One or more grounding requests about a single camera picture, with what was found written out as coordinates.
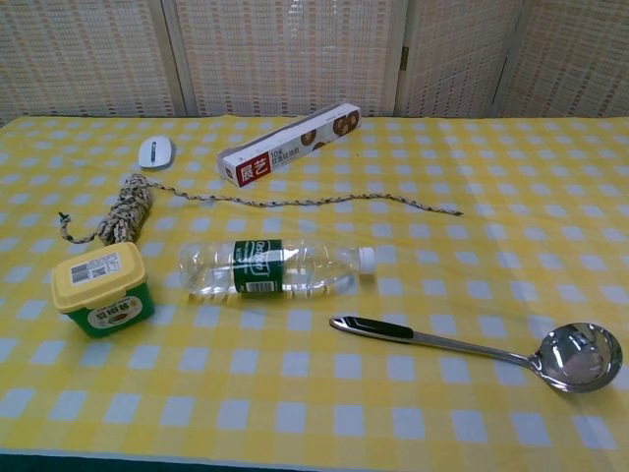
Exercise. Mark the clear bottle green label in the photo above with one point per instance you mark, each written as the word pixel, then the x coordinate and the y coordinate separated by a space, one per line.
pixel 255 268

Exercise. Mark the white red baking paper box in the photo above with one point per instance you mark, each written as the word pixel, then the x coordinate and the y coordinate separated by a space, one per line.
pixel 275 152

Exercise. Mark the white computer mouse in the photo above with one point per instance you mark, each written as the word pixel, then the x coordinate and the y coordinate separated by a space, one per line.
pixel 157 152

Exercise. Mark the yellow white checked tablecloth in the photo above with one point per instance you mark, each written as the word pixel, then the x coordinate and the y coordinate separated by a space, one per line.
pixel 344 418

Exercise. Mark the woven folding screen panel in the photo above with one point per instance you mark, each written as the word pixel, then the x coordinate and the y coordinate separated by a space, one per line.
pixel 575 49
pixel 295 49
pixel 74 49
pixel 457 49

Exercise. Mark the brass screen hinge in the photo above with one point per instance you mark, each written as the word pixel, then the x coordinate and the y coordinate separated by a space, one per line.
pixel 405 57

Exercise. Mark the green tub yellow lid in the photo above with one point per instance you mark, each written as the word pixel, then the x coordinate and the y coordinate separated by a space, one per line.
pixel 98 280

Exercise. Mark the stainless steel ladle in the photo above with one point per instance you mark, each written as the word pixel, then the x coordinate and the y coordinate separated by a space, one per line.
pixel 580 359

